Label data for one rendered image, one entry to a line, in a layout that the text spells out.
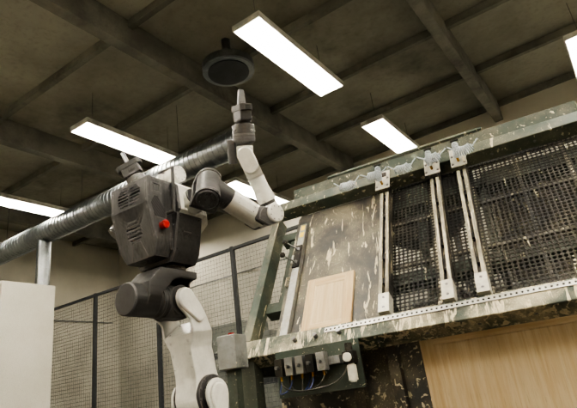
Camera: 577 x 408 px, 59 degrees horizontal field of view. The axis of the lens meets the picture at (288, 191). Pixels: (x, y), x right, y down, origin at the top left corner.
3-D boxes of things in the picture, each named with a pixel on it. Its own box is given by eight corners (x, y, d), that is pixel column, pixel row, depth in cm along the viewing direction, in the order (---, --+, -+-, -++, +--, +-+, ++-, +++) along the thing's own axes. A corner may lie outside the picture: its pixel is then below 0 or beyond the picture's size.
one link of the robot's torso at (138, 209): (163, 252, 169) (160, 155, 182) (98, 277, 186) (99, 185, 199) (223, 264, 192) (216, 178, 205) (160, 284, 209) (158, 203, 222)
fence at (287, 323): (282, 340, 298) (279, 336, 296) (302, 228, 371) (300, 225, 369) (289, 338, 296) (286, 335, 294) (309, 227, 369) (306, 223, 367)
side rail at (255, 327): (251, 353, 311) (241, 342, 306) (280, 229, 396) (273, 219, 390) (259, 351, 309) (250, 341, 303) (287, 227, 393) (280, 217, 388)
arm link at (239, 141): (254, 133, 201) (257, 161, 201) (254, 135, 212) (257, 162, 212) (226, 135, 200) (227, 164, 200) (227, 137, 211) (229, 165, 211)
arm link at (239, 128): (236, 102, 197) (239, 133, 197) (259, 102, 201) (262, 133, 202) (225, 107, 208) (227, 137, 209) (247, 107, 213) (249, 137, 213)
